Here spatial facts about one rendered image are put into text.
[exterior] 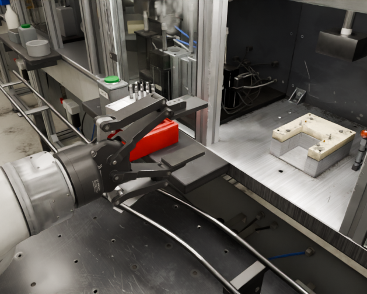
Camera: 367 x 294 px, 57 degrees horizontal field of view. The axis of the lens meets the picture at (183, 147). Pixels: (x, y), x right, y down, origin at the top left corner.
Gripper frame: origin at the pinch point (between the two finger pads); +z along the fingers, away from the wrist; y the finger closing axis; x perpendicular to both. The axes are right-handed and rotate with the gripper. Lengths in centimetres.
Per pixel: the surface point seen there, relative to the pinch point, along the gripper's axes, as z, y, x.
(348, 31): 41.9, 8.9, -0.8
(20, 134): 14, -113, 226
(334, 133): 42.4, -14.4, -3.5
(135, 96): 11.6, -10.4, 35.9
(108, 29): 22, -1, 67
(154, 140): 9.9, -18.0, 25.0
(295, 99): 62, -20, 20
